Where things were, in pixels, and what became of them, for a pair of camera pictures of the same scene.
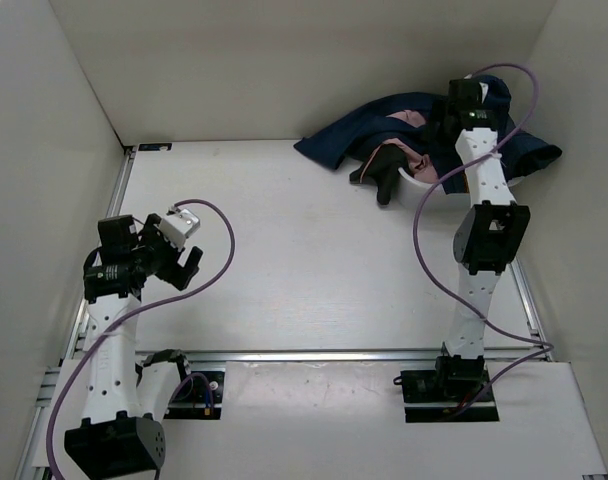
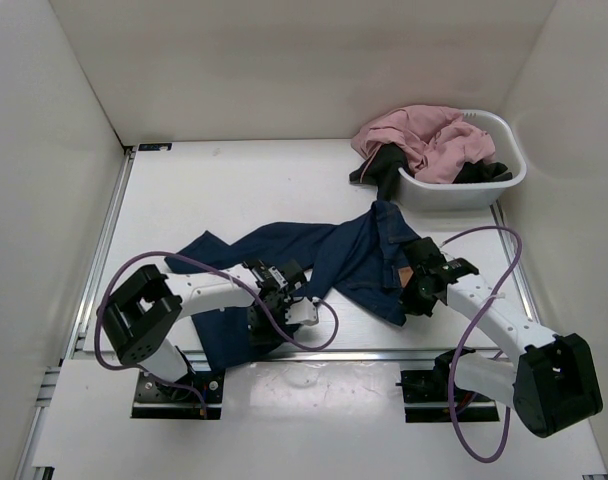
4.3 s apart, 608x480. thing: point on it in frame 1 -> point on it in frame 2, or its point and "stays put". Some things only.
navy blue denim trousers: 420,120 -> 358,258
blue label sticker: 154,146 stays put
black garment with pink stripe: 382,169 stays put
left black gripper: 177,277 -> 260,332
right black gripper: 438,114 -> 411,304
